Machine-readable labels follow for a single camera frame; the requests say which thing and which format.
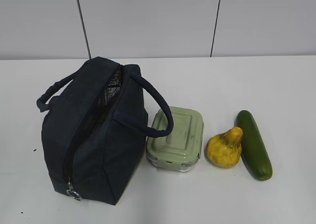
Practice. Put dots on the yellow pear-shaped gourd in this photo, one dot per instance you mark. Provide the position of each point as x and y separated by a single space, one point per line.
224 150

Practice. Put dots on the green cucumber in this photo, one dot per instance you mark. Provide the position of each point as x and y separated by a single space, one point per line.
254 153

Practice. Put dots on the green lidded glass container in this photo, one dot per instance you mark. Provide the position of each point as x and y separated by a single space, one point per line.
181 149

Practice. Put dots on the navy blue lunch bag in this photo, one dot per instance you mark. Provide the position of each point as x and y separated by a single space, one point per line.
96 124

